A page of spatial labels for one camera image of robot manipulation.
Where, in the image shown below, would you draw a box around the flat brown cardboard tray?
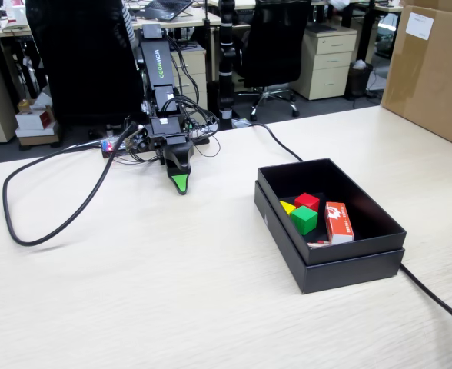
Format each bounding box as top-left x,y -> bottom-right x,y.
15,122 -> 62,148

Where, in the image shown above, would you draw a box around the thin black wire bundle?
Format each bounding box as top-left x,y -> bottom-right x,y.
163,35 -> 222,159

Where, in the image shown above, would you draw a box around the yellow wooden cube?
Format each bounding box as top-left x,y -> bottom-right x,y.
279,199 -> 297,218

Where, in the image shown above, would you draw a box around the white desk items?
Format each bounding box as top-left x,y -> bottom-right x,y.
2,0 -> 33,34

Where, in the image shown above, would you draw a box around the green wooden cube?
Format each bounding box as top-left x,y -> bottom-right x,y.
289,204 -> 319,237

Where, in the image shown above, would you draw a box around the open brown cardboard box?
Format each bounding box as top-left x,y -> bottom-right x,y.
17,91 -> 55,113

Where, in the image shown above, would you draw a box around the blue red controller board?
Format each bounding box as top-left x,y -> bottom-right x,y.
100,136 -> 129,155

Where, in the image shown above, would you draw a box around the orange white matchbox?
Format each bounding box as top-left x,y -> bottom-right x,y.
324,201 -> 355,246

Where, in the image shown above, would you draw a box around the black cardboard box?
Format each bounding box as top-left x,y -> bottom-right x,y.
256,157 -> 408,267

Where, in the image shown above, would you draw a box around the black laptop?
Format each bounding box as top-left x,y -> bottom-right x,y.
143,0 -> 194,22

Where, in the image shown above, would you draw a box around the black mesh office chair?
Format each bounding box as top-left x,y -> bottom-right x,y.
24,0 -> 145,128

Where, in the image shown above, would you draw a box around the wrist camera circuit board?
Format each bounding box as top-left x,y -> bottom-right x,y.
124,125 -> 151,152

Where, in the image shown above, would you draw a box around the long black cable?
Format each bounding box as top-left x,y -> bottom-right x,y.
244,121 -> 452,369

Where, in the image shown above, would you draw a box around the small white red box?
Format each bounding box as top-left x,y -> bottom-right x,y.
15,108 -> 55,131

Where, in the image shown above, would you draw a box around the black cardboard box lid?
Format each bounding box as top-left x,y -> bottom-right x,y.
253,180 -> 406,295

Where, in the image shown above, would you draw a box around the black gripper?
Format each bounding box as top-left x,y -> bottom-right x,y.
148,116 -> 195,197

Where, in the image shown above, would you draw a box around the large brown cardboard box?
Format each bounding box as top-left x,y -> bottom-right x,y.
380,0 -> 452,153

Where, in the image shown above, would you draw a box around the black pole white bands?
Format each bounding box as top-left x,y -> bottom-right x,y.
217,0 -> 238,131

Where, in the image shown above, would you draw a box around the thick black camera cable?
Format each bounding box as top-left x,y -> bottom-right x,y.
1,121 -> 141,248

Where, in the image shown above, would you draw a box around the person in striped shirt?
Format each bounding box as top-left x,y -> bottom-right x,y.
120,0 -> 137,44

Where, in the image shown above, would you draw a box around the red wooden cube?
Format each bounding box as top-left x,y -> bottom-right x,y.
293,191 -> 321,213

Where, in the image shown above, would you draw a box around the black trash bin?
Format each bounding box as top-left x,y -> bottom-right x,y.
344,60 -> 375,101

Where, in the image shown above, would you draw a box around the white paper label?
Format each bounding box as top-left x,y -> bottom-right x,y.
404,11 -> 435,42

